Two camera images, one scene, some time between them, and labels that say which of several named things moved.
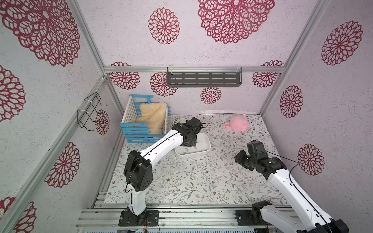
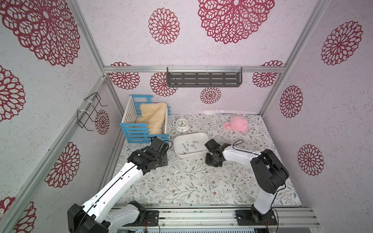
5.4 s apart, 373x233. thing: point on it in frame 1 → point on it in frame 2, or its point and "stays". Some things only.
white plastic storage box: x=203 y=144 stays
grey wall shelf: x=204 y=76 stays
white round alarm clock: x=178 y=120 stays
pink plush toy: x=237 y=123 stays
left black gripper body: x=192 y=142 → x=161 y=160
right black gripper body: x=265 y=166 → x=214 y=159
